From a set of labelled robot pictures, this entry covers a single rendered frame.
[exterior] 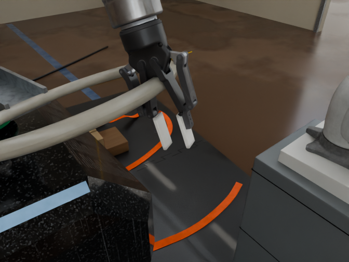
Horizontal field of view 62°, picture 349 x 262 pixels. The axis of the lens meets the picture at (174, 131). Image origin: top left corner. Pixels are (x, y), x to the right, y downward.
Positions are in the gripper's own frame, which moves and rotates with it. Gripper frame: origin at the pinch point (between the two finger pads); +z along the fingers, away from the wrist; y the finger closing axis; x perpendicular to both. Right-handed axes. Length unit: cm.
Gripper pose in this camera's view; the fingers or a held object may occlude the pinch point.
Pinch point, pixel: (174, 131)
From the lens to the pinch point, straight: 56.4
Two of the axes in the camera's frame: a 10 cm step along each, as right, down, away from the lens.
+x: -3.9, 4.6, -8.0
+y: -8.7, 0.9, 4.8
